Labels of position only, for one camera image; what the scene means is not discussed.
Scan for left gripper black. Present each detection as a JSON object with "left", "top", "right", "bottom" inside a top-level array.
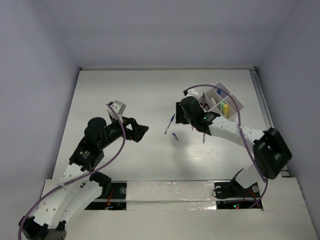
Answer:
[{"left": 99, "top": 113, "right": 148, "bottom": 149}]

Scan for blue pen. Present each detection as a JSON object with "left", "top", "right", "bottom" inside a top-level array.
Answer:
[{"left": 164, "top": 114, "right": 176, "bottom": 135}]

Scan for black handled scissors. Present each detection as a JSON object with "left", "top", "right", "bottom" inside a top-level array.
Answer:
[{"left": 202, "top": 92, "right": 210, "bottom": 111}]

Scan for clear green tube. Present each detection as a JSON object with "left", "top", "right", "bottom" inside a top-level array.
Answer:
[{"left": 220, "top": 102, "right": 225, "bottom": 113}]

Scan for yellow white glue stick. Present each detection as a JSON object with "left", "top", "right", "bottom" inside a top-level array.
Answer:
[{"left": 223, "top": 104, "right": 229, "bottom": 119}]

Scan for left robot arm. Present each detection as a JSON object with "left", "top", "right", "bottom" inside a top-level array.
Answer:
[{"left": 18, "top": 117, "right": 149, "bottom": 240}]

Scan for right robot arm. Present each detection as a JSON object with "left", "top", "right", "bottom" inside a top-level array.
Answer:
[{"left": 175, "top": 96, "right": 292, "bottom": 196}]

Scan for white divided organizer tray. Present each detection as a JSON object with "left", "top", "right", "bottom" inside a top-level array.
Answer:
[{"left": 196, "top": 82, "right": 244, "bottom": 122}]

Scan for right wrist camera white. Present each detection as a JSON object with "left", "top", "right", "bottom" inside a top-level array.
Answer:
[{"left": 183, "top": 88, "right": 199, "bottom": 98}]

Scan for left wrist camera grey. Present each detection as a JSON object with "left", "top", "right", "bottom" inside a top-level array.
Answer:
[{"left": 106, "top": 100, "right": 126, "bottom": 118}]

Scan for silver taped rail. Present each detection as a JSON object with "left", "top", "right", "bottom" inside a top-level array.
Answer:
[{"left": 125, "top": 180, "right": 217, "bottom": 211}]

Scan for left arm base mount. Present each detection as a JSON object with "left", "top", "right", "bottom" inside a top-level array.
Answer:
[{"left": 81, "top": 172, "right": 127, "bottom": 211}]

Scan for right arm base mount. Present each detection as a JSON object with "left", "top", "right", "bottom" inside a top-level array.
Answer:
[{"left": 211, "top": 171, "right": 263, "bottom": 210}]

